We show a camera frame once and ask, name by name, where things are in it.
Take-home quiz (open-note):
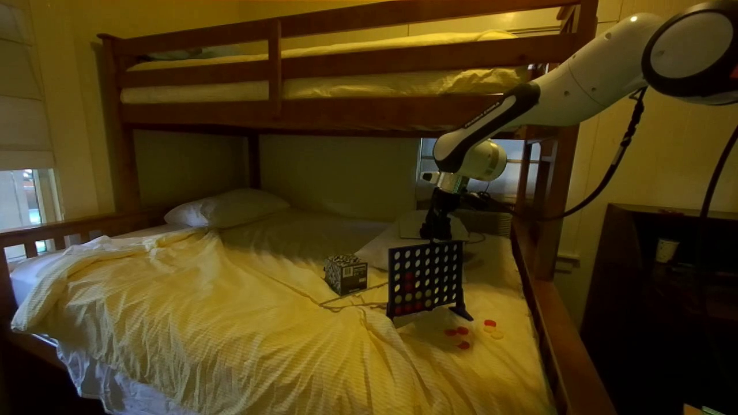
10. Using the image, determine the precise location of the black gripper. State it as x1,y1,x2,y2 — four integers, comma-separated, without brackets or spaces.
417,183,463,242

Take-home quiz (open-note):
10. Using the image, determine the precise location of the white bed pillow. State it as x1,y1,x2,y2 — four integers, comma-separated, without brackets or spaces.
353,208,494,272
162,187,293,232

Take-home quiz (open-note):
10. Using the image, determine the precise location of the dark wooden dresser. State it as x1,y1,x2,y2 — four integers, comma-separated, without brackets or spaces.
579,200,738,415

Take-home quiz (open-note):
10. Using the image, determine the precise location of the window with wooden sill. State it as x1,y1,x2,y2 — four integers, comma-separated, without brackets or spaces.
416,136,561,205

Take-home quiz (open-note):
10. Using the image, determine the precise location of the patterned puzzle cube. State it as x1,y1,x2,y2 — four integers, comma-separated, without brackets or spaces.
324,254,370,298

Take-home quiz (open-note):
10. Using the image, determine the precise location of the white roller window blind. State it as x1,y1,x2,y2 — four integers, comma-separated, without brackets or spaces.
0,0,61,170

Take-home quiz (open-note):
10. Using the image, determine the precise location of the yellow bed blanket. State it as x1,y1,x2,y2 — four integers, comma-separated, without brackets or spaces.
7,221,557,415

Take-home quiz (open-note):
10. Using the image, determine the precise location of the white cup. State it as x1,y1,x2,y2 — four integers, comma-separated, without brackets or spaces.
654,235,682,265

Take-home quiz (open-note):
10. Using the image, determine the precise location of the bunk mattress with yellow sheet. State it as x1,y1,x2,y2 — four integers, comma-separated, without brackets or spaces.
118,29,573,107

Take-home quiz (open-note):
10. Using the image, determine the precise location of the white sheeted bed mattress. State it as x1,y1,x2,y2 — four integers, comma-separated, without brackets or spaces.
7,205,526,415

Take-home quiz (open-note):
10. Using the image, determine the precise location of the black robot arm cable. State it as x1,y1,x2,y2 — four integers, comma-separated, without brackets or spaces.
459,87,650,225

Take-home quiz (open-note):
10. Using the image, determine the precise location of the thick black base cable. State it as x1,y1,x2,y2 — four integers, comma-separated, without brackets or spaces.
697,124,738,267

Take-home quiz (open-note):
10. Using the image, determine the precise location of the wooden bunk bed frame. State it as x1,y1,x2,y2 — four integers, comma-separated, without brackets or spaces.
0,0,618,415

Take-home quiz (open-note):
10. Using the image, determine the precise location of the window beside bed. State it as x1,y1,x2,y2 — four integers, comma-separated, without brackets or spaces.
0,167,65,267

